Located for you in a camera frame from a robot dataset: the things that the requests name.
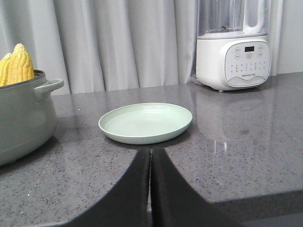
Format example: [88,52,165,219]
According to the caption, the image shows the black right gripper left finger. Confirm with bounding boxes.
[58,149,151,227]

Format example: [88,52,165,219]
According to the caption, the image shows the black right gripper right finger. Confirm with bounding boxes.
[151,148,241,227]

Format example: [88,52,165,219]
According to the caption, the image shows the yellow corn cob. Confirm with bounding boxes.
[6,44,35,85]
[0,53,11,86]

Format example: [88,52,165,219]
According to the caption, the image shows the light green round plate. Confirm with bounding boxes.
[98,103,193,145]

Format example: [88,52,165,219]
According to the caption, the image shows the green electric cooking pot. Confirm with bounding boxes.
[0,70,64,165]

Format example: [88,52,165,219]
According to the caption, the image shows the grey pleated curtain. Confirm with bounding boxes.
[0,0,303,96]

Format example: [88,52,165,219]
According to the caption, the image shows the white blender appliance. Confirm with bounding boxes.
[196,0,271,91]

